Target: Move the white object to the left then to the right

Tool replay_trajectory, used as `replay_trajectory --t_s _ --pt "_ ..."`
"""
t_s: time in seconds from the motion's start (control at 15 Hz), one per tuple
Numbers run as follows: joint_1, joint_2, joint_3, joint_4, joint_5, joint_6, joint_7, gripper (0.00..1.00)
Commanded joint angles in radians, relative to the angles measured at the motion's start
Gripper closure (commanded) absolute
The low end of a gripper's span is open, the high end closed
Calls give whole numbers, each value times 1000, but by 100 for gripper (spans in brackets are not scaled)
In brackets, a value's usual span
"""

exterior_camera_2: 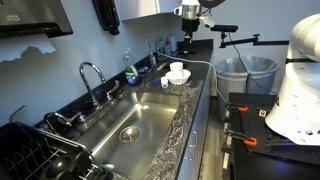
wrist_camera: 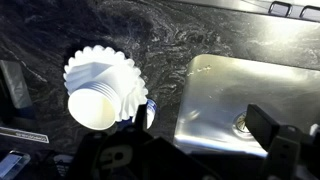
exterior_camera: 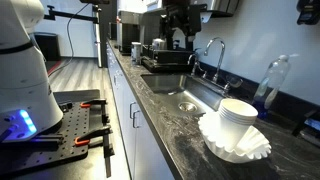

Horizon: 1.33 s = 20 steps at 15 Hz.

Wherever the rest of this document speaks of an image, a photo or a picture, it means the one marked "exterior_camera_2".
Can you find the round metal sink drain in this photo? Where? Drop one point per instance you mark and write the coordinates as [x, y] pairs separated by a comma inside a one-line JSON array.
[[129, 134]]

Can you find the white fluted coffee filter stack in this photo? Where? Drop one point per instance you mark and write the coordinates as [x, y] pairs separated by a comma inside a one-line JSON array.
[[178, 78]]

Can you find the stainless steel sink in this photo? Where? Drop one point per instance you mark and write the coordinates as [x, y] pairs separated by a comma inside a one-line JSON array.
[[143, 133]]

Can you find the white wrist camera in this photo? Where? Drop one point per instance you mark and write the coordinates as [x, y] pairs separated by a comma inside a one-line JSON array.
[[208, 21]]

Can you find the clear trash bag liner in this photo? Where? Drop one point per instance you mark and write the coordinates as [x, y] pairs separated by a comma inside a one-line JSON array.
[[263, 65]]

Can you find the black stereo camera bar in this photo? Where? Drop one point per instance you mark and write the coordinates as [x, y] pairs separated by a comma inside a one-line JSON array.
[[225, 28]]

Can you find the black breadboard plate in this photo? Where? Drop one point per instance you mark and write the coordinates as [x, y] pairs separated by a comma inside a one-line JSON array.
[[260, 133]]

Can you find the clear plastic container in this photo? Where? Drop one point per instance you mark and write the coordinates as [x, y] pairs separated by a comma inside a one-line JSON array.
[[160, 46]]

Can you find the white paper towel sheet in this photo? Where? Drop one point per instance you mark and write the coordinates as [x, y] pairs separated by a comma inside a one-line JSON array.
[[18, 46]]

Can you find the small white bottle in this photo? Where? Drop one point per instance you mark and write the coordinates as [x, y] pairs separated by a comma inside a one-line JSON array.
[[164, 82]]

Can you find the chrome gooseneck faucet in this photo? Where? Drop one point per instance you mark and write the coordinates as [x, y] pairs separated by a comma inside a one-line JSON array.
[[87, 80]]

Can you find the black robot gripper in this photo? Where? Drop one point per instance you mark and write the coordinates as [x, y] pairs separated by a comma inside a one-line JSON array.
[[190, 26]]

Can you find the grey trash can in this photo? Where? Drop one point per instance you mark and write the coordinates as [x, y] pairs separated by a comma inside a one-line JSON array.
[[233, 85]]

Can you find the green dish soap bottle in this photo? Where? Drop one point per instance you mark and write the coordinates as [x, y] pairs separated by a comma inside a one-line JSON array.
[[131, 71]]

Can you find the grey base cabinet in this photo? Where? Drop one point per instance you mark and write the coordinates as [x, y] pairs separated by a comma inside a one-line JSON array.
[[200, 133]]

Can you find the white ribbed paper cup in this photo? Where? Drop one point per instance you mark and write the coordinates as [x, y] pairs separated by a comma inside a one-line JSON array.
[[176, 66]]

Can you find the blue sponge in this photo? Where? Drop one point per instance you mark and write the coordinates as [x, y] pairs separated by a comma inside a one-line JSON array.
[[142, 69]]

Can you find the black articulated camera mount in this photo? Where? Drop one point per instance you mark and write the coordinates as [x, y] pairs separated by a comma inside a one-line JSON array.
[[246, 41]]

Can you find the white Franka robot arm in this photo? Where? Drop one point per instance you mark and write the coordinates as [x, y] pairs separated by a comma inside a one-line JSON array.
[[298, 100]]

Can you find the black robot table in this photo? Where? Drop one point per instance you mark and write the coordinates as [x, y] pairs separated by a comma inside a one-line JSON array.
[[243, 166]]

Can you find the dark paper towel dispenser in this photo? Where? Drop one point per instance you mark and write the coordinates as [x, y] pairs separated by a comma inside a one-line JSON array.
[[30, 16]]

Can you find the black round dish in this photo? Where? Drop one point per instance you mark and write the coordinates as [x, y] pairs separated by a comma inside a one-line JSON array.
[[58, 167]]

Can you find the white tall bottle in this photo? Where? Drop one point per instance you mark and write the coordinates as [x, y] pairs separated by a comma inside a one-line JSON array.
[[172, 42]]

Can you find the small blue object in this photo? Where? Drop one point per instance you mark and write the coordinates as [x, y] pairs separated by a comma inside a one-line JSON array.
[[157, 81]]

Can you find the small clear bottle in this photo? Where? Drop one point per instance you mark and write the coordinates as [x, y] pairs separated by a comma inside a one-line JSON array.
[[153, 58]]

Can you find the black wall dispenser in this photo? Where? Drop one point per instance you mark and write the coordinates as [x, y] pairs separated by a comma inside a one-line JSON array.
[[106, 15]]

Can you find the white wall cabinet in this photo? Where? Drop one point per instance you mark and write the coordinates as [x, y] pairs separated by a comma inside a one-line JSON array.
[[140, 8]]

